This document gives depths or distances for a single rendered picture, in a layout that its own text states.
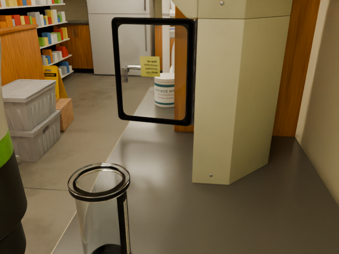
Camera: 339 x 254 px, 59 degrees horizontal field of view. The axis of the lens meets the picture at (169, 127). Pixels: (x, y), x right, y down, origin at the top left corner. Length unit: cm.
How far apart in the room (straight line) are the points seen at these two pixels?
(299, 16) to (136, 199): 82
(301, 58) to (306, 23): 12
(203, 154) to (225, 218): 19
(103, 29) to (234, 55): 527
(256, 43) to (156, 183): 49
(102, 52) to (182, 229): 543
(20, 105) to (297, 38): 233
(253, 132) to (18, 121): 241
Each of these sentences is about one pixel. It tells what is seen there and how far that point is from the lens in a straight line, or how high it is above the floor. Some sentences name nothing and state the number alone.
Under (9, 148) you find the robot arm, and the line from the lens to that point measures 25.
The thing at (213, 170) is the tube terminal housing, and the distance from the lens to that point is 91.
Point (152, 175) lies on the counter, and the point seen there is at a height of 94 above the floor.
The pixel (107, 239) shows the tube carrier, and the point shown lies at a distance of 58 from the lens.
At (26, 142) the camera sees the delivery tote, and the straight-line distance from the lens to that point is 306.
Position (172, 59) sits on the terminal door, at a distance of 112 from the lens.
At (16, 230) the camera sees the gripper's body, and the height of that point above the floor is 129.
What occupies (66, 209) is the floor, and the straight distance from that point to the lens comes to 244.
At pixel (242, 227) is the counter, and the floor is 94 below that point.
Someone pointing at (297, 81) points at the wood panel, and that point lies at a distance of 123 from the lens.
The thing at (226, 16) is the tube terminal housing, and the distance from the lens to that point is 77.
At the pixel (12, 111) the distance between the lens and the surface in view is 298.
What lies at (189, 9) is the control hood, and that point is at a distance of 77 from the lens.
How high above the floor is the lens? 146
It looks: 24 degrees down
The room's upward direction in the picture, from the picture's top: straight up
